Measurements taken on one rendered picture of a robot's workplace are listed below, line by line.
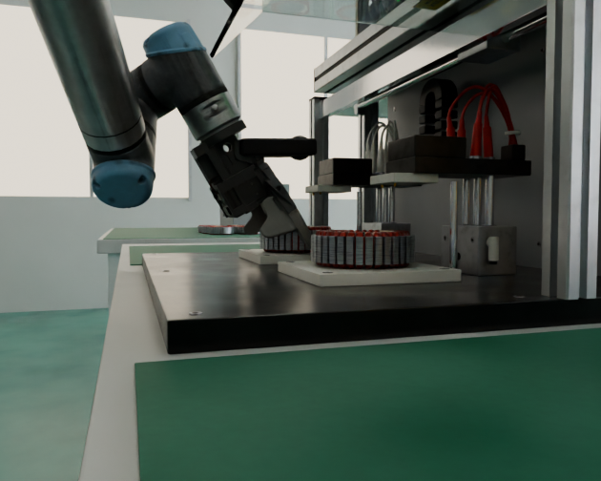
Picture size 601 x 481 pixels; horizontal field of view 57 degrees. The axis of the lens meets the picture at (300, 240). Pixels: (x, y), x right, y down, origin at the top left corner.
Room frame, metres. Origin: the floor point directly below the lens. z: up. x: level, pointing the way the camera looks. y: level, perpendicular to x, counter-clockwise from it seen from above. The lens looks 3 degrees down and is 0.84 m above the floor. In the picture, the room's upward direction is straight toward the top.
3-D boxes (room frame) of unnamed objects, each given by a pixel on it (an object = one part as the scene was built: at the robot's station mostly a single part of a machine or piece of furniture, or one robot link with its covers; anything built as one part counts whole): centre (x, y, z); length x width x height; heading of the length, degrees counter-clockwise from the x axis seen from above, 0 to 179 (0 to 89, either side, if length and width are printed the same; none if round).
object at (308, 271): (0.60, -0.07, 0.78); 0.15 x 0.15 x 0.01; 17
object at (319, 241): (0.60, -0.07, 0.80); 0.11 x 0.11 x 0.04
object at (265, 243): (0.83, 0.00, 0.80); 0.11 x 0.11 x 0.04
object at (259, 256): (0.83, 0.00, 0.78); 0.15 x 0.15 x 0.01; 17
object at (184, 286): (0.72, -0.05, 0.76); 0.64 x 0.47 x 0.02; 17
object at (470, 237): (0.64, -0.21, 0.80); 0.08 x 0.05 x 0.06; 17
